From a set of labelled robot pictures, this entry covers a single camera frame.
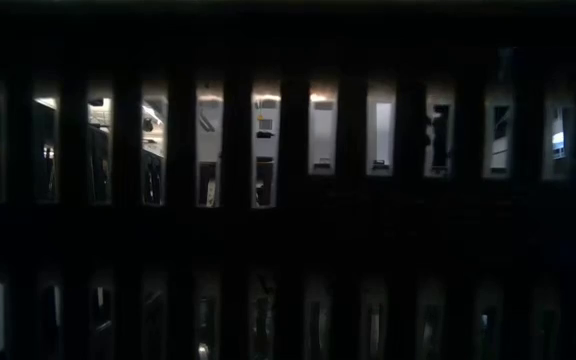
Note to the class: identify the black slotted plastic basket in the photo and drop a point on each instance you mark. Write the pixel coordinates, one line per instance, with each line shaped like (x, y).
(288, 225)

